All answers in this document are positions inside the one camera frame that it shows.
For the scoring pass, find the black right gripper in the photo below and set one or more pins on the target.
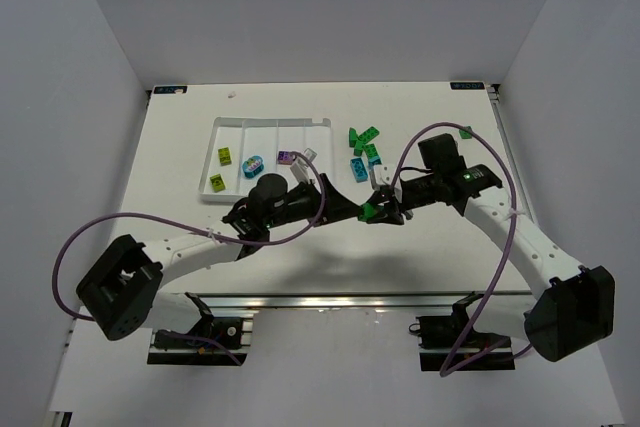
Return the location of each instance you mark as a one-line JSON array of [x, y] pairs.
[[396, 198]]

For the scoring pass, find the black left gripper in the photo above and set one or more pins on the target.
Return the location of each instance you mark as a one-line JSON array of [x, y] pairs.
[[324, 199]]

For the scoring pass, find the green lego piece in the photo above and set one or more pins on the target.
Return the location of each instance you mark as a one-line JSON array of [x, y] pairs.
[[367, 212]]

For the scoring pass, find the purple lego brick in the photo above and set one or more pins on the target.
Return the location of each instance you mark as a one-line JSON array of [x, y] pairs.
[[285, 158]]

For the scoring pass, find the teal oval flower lego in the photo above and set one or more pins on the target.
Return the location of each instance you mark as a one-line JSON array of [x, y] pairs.
[[252, 166]]

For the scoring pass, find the lime green lego brick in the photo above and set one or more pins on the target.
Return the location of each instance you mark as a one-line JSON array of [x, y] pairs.
[[224, 156]]

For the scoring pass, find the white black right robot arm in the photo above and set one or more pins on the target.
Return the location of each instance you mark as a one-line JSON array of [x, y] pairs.
[[572, 306]]

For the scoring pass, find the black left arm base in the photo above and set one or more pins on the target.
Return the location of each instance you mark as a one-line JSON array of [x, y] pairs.
[[200, 339]]

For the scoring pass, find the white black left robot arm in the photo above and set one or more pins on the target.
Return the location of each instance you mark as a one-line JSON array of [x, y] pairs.
[[123, 290]]

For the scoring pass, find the teal long lego brick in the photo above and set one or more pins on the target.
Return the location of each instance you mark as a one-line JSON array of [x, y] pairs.
[[359, 170]]

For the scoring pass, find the teal small lego brick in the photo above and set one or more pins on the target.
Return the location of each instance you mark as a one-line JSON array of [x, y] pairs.
[[374, 161]]

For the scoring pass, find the green lego brick lower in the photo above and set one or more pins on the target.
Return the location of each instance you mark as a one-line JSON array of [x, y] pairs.
[[361, 148]]

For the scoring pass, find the green slanted lego brick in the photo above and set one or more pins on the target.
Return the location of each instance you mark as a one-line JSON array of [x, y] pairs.
[[353, 137]]

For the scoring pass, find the green lego brick upper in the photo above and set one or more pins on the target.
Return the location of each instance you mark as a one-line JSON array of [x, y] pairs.
[[368, 135]]

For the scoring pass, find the green small lego cube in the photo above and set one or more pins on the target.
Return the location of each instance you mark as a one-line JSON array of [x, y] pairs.
[[466, 132]]

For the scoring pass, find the white divided sorting tray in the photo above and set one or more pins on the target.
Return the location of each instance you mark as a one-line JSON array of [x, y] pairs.
[[246, 137]]

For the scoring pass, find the black corner label right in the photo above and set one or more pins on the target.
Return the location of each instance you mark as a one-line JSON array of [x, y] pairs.
[[463, 86]]

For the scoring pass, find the black corner label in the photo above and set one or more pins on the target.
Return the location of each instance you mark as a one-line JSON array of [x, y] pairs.
[[170, 90], [463, 86]]

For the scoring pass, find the black corner label left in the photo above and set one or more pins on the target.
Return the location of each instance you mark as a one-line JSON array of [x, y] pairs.
[[170, 90]]

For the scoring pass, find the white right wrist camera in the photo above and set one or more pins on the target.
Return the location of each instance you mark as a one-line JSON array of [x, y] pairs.
[[381, 177]]

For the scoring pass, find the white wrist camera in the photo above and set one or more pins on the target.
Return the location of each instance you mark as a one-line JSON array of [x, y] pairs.
[[299, 168], [381, 177]]

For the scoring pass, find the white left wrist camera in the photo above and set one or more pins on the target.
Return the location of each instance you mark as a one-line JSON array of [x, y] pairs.
[[299, 168]]

